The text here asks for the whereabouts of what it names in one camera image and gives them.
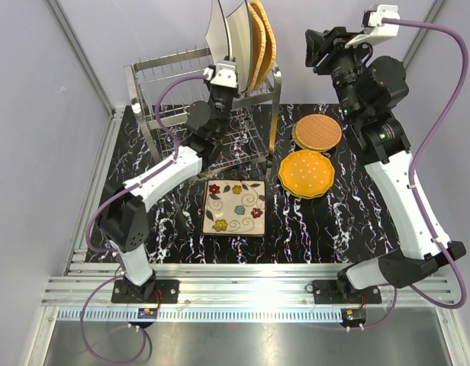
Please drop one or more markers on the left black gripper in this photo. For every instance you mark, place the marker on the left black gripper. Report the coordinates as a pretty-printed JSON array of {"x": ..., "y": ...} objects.
[{"x": 236, "y": 94}]

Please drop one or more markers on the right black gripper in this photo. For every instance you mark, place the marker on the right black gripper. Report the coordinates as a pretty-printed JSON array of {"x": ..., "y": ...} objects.
[{"x": 331, "y": 43}]

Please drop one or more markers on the grey square plate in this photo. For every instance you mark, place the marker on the grey square plate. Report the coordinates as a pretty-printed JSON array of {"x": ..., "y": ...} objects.
[{"x": 217, "y": 36}]

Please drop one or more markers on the woven orange rattan plate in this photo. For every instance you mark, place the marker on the woven orange rattan plate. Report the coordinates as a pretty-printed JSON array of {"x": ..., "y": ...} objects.
[{"x": 317, "y": 132}]

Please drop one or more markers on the orange polka dot plate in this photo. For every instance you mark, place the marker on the orange polka dot plate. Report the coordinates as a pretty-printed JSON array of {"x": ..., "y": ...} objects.
[{"x": 305, "y": 158}]

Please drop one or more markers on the floral square plate dark rim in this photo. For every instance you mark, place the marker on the floral square plate dark rim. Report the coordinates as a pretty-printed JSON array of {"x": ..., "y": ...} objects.
[{"x": 232, "y": 234}]

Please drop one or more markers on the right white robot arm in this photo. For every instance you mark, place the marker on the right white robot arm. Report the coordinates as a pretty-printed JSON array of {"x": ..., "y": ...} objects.
[{"x": 368, "y": 89}]

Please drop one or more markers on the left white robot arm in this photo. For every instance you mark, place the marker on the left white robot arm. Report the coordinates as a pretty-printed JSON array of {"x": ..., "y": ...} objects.
[{"x": 124, "y": 220}]

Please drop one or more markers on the steel two-tier dish rack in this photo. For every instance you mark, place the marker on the steel two-tier dish rack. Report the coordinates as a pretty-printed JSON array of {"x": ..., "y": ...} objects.
[{"x": 171, "y": 106}]

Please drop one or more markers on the rear woven yellow basket plate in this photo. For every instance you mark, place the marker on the rear woven yellow basket plate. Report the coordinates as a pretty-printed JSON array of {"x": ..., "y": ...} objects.
[{"x": 269, "y": 57}]

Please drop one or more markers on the woven yellow basket plate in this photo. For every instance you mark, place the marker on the woven yellow basket plate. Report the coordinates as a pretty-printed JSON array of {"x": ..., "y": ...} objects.
[
  {"x": 258, "y": 33},
  {"x": 269, "y": 57}
]

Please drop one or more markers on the cream square plate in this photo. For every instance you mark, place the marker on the cream square plate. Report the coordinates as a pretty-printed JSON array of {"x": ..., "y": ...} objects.
[{"x": 240, "y": 29}]

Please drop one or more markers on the black marble pattern mat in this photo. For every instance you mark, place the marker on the black marble pattern mat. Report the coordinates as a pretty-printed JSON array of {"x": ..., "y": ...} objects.
[{"x": 349, "y": 224}]

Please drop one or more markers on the left small control board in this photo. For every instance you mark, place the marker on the left small control board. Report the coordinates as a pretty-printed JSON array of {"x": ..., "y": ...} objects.
[{"x": 147, "y": 313}]

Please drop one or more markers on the small control board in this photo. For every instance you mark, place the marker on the small control board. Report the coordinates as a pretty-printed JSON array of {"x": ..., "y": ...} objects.
[
  {"x": 353, "y": 317},
  {"x": 147, "y": 313}
]

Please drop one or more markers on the right small control board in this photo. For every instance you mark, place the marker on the right small control board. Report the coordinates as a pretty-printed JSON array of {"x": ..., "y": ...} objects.
[{"x": 353, "y": 317}]

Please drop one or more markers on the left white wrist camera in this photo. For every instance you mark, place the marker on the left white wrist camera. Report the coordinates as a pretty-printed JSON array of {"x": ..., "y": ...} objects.
[{"x": 223, "y": 74}]

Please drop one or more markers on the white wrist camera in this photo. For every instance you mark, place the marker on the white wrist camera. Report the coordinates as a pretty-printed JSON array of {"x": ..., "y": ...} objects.
[
  {"x": 375, "y": 30},
  {"x": 223, "y": 74}
]

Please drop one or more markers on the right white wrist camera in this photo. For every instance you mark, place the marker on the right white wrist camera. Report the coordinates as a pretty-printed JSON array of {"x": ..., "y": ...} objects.
[{"x": 375, "y": 30}]

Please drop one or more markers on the right aluminium frame post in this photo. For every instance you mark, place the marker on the right aluminium frame post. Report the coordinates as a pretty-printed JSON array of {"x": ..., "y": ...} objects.
[{"x": 434, "y": 12}]

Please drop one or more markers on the aluminium frame post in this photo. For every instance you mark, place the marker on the aluminium frame post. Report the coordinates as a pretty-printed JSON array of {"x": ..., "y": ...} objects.
[
  {"x": 72, "y": 39},
  {"x": 434, "y": 12}
]

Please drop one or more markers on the left aluminium frame post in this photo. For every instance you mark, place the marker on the left aluminium frame post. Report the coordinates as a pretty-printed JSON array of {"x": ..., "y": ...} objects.
[{"x": 72, "y": 39}]

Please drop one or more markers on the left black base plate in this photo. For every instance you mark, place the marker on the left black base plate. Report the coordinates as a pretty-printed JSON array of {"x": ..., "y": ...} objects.
[{"x": 166, "y": 291}]

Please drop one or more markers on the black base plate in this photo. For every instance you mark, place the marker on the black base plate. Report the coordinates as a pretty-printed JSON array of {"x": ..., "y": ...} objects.
[
  {"x": 327, "y": 292},
  {"x": 166, "y": 291}
]

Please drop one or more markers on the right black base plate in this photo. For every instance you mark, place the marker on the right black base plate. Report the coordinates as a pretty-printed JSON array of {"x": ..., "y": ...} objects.
[{"x": 327, "y": 292}]

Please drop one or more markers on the slotted cable duct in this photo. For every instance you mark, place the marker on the slotted cable duct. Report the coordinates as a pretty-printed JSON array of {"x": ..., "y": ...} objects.
[{"x": 206, "y": 315}]

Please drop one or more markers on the aluminium mounting rail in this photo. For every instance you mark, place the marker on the aluminium mounting rail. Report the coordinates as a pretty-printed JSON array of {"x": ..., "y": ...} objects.
[{"x": 256, "y": 286}]

